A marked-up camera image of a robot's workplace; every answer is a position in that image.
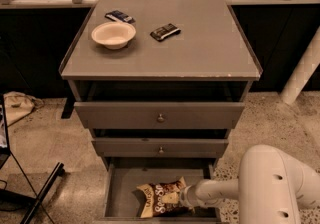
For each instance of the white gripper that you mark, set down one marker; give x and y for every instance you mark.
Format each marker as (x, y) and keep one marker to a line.
(187, 196)

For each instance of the brown chip bag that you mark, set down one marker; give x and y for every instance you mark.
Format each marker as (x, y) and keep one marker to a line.
(153, 207)

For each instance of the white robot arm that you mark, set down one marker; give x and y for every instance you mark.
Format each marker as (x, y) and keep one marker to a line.
(271, 188)

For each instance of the grey bottom drawer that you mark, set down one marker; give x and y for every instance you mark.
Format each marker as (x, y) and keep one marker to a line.
(124, 202)

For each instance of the grey drawer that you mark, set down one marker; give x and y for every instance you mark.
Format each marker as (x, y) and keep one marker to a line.
(143, 115)
(148, 147)
(124, 202)

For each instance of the round top drawer knob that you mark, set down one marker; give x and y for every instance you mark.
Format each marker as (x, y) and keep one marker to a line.
(160, 118)

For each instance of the grey middle drawer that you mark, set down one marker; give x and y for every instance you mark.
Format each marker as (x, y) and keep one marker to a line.
(148, 147)

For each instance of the grey top drawer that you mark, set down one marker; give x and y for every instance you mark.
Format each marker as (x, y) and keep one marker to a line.
(143, 115)

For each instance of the grey drawer cabinet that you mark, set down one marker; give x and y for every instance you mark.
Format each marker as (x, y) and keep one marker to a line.
(208, 61)

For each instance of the beige cloth bag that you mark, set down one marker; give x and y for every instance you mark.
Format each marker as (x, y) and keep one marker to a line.
(18, 105)

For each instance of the black snack bar wrapper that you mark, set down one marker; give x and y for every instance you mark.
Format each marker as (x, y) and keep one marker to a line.
(164, 32)

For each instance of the white bowl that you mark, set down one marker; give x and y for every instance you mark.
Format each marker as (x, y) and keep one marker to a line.
(113, 35)

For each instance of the blue snack bar wrapper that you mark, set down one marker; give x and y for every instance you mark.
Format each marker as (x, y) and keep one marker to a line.
(119, 16)

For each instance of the white diagonal post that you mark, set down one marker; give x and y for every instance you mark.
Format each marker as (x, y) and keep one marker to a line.
(303, 71)

